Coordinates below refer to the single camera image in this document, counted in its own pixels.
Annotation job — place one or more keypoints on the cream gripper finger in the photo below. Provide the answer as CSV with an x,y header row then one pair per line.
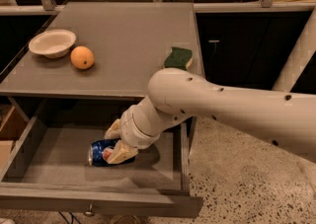
x,y
119,153
113,131

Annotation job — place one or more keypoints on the metal drawer knob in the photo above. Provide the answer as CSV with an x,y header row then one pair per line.
x,y
90,211

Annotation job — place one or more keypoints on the orange fruit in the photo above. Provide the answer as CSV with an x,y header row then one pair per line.
x,y
82,57

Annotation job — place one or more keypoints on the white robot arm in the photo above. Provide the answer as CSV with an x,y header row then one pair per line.
x,y
173,95

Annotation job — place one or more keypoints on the green yellow sponge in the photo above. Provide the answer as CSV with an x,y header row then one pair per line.
x,y
180,58

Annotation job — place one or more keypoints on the blue pepsi can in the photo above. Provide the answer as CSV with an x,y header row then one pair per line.
x,y
97,153

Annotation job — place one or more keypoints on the grey cabinet counter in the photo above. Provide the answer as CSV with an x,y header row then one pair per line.
x,y
130,42

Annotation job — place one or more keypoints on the grey open top drawer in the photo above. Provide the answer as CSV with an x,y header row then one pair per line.
x,y
48,168

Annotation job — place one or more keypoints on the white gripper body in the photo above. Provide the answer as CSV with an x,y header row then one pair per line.
x,y
128,131

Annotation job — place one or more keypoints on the white paper bowl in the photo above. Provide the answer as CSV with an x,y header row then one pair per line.
x,y
52,44

